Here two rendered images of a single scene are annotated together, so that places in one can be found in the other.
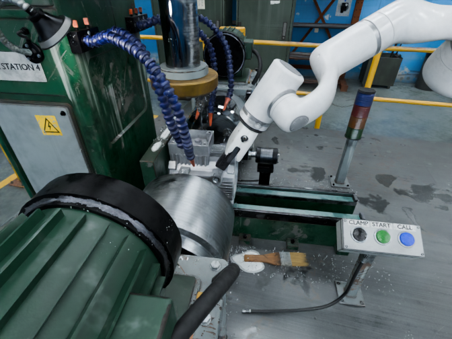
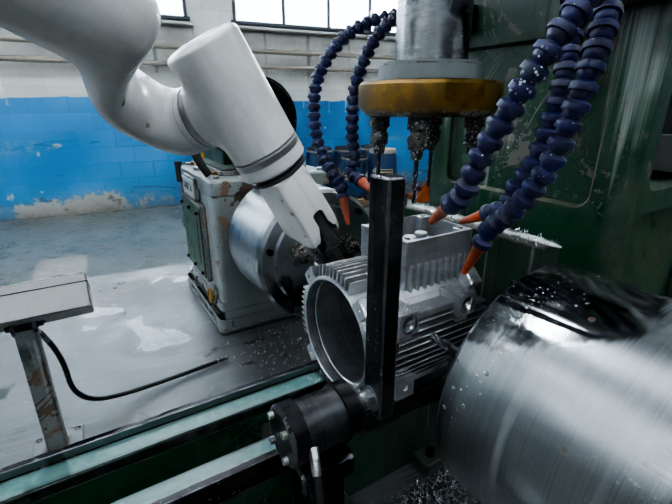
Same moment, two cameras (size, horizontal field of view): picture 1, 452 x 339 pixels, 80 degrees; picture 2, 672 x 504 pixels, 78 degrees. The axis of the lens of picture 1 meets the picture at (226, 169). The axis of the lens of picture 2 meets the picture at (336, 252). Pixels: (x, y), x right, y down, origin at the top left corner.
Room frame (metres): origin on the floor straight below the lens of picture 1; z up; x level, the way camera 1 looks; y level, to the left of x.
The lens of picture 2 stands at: (1.10, -0.34, 1.31)
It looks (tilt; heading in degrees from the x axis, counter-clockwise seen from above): 20 degrees down; 141
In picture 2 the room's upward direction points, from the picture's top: straight up
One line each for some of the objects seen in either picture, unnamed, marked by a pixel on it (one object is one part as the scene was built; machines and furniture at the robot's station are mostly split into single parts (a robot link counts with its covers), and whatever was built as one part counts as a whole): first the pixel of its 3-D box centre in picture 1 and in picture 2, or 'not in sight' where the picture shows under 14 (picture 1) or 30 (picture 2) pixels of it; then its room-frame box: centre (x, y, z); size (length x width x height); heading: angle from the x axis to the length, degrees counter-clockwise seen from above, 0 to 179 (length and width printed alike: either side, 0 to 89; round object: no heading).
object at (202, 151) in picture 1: (192, 146); (414, 250); (0.73, 0.11, 1.11); 0.12 x 0.11 x 0.07; 83
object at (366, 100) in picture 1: (364, 97); not in sight; (0.95, -0.50, 1.19); 0.06 x 0.06 x 0.04
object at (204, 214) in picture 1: (171, 255); (289, 236); (0.37, 0.12, 1.04); 0.37 x 0.25 x 0.25; 172
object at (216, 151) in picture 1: (206, 172); (389, 315); (0.72, 0.07, 1.02); 0.20 x 0.19 x 0.19; 83
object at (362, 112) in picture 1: (360, 109); not in sight; (0.95, -0.50, 1.14); 0.06 x 0.06 x 0.04
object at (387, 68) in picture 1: (382, 61); not in sight; (4.82, -2.68, 0.41); 0.52 x 0.47 x 0.82; 76
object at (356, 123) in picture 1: (357, 120); not in sight; (0.95, -0.50, 1.10); 0.06 x 0.06 x 0.04
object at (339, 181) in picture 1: (351, 140); not in sight; (0.95, -0.50, 1.01); 0.08 x 0.08 x 0.42; 82
